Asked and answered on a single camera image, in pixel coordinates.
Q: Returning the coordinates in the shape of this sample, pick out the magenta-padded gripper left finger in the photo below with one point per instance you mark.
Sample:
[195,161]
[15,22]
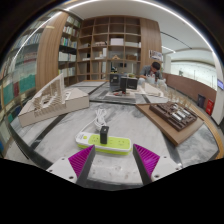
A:
[80,161]

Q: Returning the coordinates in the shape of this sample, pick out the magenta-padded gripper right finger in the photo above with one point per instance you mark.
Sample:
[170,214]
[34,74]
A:
[148,160]

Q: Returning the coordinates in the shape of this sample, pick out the black charger block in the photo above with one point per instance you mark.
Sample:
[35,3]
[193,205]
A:
[104,135]

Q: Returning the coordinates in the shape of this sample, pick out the green and white power strip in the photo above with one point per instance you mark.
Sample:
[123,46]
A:
[120,144]

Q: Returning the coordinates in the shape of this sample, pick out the brown building model on board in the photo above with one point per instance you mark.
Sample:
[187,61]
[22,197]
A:
[170,123]

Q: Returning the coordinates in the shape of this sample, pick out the white architectural building model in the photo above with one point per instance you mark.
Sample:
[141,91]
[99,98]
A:
[73,100]

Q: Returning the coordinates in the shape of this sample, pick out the small white building model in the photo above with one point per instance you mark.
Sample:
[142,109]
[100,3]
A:
[151,90]

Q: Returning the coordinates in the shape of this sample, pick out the curved slatted wooden bench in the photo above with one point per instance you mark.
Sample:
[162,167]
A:
[216,136]

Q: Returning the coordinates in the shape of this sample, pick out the dark bin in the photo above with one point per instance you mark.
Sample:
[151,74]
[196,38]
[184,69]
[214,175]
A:
[201,101]

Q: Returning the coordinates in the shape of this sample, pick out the red bin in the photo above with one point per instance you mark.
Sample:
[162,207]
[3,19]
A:
[209,107]

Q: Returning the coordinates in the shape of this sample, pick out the person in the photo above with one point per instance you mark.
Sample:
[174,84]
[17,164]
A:
[151,71]

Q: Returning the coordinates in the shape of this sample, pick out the glass-front bookcase with books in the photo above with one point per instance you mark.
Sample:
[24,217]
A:
[23,76]

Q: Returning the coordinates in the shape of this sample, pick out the wooden shelf unit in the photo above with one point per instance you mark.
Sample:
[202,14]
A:
[50,53]

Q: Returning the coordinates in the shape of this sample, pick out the wall-mounted screen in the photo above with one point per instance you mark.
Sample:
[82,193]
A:
[220,84]

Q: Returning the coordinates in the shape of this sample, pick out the wall poster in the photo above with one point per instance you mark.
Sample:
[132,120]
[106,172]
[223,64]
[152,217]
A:
[155,55]

